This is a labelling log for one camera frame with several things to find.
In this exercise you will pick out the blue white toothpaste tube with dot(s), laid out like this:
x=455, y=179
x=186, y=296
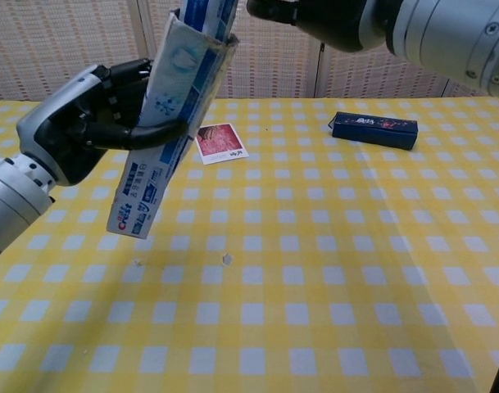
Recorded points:
x=208, y=16

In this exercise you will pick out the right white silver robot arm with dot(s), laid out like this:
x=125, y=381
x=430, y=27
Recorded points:
x=445, y=28

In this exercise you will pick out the woven folding screen panel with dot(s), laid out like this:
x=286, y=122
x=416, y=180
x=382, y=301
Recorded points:
x=470, y=91
x=380, y=73
x=269, y=61
x=48, y=41

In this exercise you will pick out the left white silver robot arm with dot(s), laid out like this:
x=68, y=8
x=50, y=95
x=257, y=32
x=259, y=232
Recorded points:
x=7, y=196

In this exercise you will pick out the blue white toothpaste carton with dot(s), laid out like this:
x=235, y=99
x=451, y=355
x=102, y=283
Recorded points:
x=142, y=192

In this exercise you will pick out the dark blue pencil case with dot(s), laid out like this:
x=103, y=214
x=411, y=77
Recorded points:
x=372, y=131

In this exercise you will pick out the yellow white checked tablecloth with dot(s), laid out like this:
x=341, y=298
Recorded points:
x=294, y=286

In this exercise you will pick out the red photo card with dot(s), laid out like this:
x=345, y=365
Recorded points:
x=224, y=143

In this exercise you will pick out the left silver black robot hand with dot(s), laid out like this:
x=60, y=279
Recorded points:
x=60, y=123

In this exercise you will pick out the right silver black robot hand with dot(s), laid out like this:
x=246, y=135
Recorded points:
x=327, y=20

